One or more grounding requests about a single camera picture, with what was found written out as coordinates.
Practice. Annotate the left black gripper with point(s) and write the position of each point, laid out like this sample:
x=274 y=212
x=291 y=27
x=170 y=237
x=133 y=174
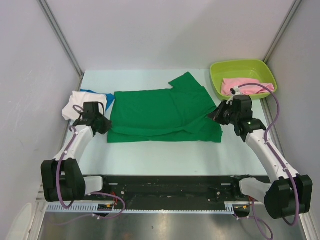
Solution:
x=107 y=125

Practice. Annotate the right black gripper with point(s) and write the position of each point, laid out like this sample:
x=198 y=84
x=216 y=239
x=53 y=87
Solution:
x=216 y=115

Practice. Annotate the green t shirt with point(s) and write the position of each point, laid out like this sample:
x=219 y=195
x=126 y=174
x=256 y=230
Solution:
x=175 y=114

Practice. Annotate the lime green plastic basin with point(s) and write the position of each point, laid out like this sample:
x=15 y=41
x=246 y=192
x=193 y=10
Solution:
x=241 y=68

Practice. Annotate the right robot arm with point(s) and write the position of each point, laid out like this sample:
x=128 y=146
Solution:
x=288 y=193

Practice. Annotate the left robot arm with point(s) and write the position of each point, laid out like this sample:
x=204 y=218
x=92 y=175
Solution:
x=62 y=178

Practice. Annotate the white t shirt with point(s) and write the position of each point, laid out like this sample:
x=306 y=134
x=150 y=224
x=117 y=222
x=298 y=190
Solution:
x=76 y=102

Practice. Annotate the blue t shirt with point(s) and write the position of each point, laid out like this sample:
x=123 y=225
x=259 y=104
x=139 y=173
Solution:
x=109 y=98

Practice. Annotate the pink t shirt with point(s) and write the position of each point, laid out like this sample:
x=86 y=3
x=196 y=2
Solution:
x=253 y=86

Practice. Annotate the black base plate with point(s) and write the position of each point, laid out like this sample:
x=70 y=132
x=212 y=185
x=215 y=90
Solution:
x=171 y=193

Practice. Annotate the aluminium rail left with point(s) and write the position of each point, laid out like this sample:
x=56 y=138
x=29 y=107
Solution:
x=41 y=195

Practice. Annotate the left aluminium frame post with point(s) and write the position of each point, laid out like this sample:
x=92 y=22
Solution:
x=54 y=24

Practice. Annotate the aluminium frame post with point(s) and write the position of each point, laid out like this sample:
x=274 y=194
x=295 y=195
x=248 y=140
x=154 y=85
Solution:
x=54 y=24
x=282 y=30

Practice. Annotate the right aluminium frame post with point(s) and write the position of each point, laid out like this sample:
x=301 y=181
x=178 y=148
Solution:
x=282 y=30

